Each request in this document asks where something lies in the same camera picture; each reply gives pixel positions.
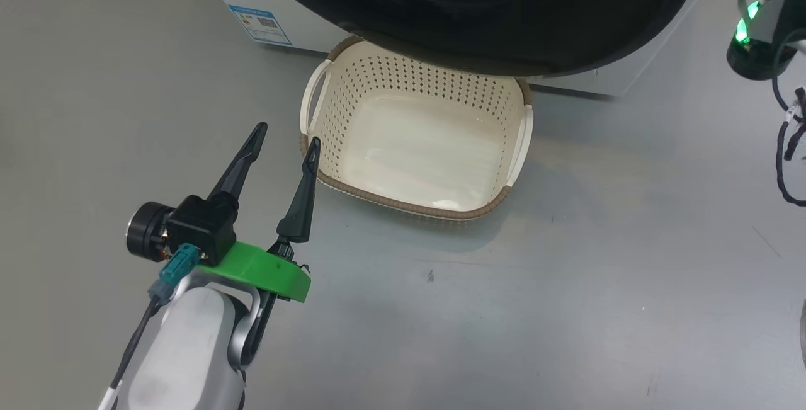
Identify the blue energy label sticker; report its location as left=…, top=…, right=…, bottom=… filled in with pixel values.
left=228, top=5, right=292, bottom=47

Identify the white front-load washing machine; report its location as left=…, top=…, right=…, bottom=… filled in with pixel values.
left=194, top=0, right=722, bottom=99

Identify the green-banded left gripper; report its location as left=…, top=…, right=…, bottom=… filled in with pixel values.
left=201, top=122, right=322, bottom=368

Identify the cream perforated laundry basket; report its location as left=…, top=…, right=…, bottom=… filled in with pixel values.
left=299, top=35, right=535, bottom=220

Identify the black washing machine door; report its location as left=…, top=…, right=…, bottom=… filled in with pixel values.
left=238, top=0, right=705, bottom=78

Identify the braided black right arm cable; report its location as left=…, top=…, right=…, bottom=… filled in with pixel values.
left=776, top=86, right=806, bottom=207

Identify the left camera cable teal plug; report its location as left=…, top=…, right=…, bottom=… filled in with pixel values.
left=98, top=243, right=201, bottom=410

